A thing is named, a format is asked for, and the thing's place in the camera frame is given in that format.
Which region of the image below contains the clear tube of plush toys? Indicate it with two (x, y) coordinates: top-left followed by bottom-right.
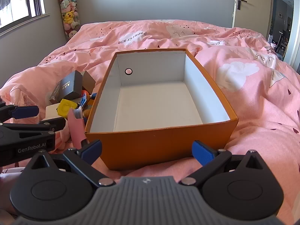
(57, 0), (81, 39)

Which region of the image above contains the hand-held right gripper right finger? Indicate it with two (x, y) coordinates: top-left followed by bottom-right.
(179, 140), (273, 187)

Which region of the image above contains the orange cardboard box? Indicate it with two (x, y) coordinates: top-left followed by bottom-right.
(84, 48), (239, 171)

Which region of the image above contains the pink wallet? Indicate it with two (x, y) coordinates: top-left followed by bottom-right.
(67, 109), (89, 147)

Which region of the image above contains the large black box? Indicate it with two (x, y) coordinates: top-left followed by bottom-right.
(57, 71), (83, 100)

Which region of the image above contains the blue tag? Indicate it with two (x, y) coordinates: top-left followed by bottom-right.
(78, 92), (89, 110)

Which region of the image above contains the white box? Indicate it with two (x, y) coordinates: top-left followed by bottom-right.
(44, 104), (71, 123)

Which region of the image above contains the pink printed duvet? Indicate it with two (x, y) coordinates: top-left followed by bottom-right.
(0, 20), (300, 225)

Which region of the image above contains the window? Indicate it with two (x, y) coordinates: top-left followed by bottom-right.
(0, 0), (51, 37)

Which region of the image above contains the grey door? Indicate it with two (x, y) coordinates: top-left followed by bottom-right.
(232, 0), (275, 38)

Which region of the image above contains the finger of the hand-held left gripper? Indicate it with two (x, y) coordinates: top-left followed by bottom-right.
(0, 117), (66, 146)
(0, 102), (39, 122)

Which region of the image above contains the penguin plush toy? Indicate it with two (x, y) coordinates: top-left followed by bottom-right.
(82, 91), (98, 118)

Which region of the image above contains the yellow tape measure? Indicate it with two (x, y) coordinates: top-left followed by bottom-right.
(57, 98), (78, 118)

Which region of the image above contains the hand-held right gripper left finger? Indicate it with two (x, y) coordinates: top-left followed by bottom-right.
(26, 140), (116, 187)

